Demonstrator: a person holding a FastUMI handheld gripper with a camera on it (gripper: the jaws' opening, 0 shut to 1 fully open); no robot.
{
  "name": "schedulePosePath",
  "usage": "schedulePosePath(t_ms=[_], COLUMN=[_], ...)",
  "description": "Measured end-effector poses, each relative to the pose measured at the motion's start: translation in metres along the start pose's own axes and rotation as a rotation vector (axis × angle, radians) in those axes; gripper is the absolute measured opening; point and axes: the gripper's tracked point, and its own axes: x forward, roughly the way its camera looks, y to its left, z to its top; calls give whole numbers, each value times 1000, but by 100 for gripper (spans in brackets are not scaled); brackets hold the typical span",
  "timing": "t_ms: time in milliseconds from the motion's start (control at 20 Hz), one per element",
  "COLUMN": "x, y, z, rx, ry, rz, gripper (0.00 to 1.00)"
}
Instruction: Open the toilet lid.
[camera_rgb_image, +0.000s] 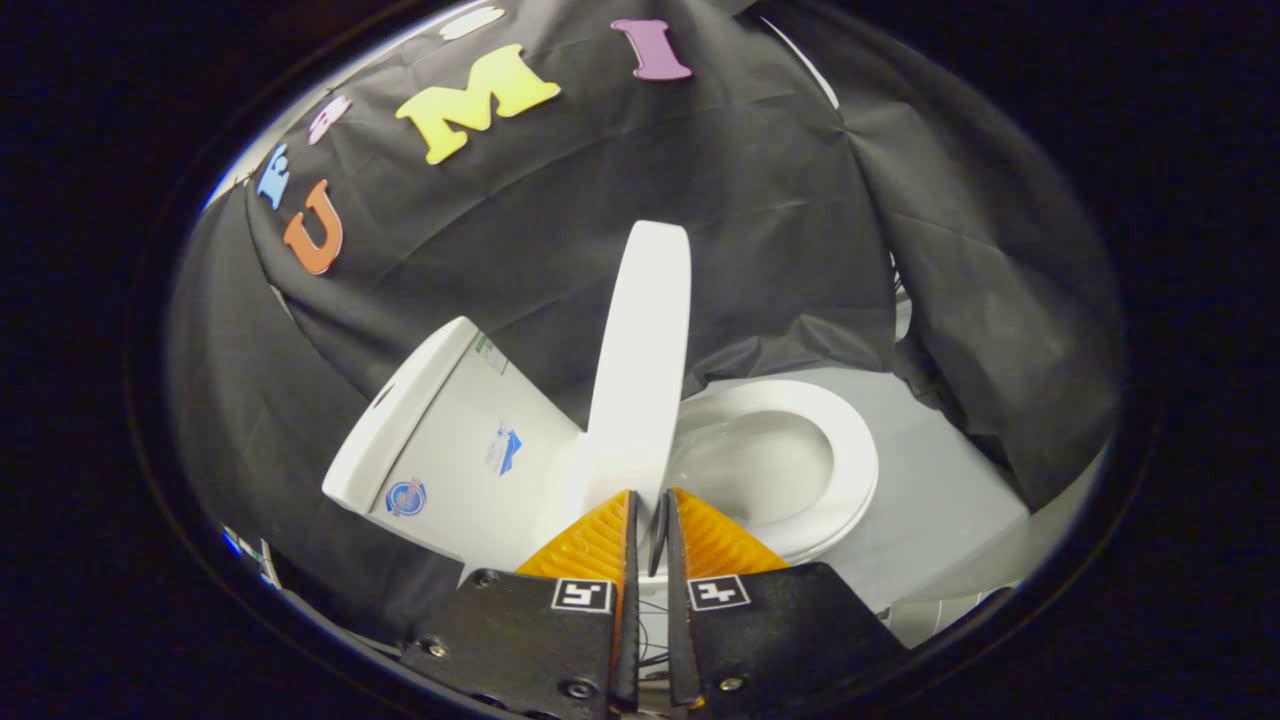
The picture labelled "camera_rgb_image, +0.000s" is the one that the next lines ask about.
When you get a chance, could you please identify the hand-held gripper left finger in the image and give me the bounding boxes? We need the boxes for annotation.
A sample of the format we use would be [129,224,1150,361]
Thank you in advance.
[400,489,641,716]

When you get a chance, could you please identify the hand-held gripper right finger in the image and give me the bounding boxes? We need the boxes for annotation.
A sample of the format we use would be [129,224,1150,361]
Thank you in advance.
[665,487,909,713]

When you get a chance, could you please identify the black round lid knob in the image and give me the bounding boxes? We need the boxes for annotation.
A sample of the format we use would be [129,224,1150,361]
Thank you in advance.
[648,490,671,579]

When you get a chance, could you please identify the white toilet lid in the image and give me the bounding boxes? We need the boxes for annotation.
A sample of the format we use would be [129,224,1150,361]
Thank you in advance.
[575,220,693,521]

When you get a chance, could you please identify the white ceramic toilet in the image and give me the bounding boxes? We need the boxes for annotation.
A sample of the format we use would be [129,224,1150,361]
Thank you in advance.
[322,317,881,601]

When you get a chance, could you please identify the white toilet seat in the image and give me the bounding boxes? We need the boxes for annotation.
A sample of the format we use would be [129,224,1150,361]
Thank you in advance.
[665,378,881,566]

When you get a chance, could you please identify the white toilet tank cover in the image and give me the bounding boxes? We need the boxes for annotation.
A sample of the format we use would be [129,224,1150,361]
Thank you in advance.
[322,317,479,516]

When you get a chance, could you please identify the white box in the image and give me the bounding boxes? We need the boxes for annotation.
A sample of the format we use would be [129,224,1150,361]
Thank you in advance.
[885,590,1011,649]

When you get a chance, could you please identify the black backdrop cloth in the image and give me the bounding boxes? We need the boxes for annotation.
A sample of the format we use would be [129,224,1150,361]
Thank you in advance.
[165,0,1126,641]

